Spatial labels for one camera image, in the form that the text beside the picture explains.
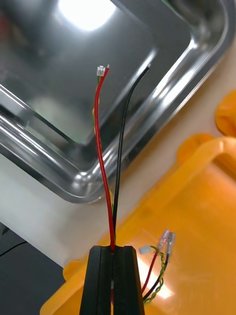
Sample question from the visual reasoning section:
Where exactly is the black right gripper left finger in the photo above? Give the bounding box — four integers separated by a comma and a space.
79, 245, 115, 315

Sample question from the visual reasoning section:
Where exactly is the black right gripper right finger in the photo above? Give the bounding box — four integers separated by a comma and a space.
113, 245, 146, 315

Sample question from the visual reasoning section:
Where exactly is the red black green-yellow wire harness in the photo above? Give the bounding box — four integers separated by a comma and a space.
91, 63, 177, 306

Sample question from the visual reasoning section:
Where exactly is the yellow-orange plastic bin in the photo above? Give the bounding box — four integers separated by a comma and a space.
39, 134, 236, 315
214, 90, 236, 136

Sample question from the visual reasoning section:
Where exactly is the steel tray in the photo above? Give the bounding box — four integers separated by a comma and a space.
0, 0, 236, 204

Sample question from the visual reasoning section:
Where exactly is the thin black floor cable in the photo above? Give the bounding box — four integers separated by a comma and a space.
0, 240, 28, 258

